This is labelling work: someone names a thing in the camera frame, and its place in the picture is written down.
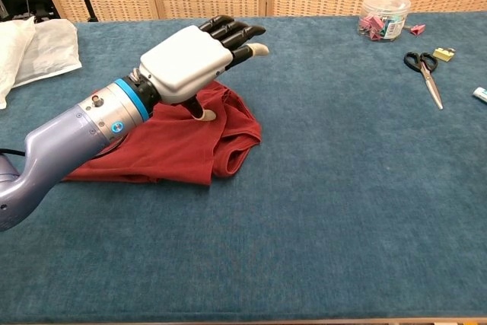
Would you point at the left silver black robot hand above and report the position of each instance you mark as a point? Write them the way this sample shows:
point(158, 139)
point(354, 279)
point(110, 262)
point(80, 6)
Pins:
point(182, 60)

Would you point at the red t-shirt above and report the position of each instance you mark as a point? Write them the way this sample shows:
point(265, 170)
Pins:
point(182, 146)

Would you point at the left lavender robot arm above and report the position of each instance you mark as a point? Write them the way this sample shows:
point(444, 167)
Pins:
point(76, 131)

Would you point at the white translucent plastic bag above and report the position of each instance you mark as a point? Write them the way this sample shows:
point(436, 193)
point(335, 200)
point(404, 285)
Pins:
point(53, 51)

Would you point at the blue carpet table mat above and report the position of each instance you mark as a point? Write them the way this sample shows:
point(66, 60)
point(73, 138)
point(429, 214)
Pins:
point(304, 188)

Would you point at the clear jar of binder clips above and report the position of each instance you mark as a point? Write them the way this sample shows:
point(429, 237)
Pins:
point(384, 13)

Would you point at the pink binder clip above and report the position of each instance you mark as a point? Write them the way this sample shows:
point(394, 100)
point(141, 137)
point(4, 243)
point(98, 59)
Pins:
point(417, 29)

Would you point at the white teal marker pen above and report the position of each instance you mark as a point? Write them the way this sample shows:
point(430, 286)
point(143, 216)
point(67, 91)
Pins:
point(481, 94)

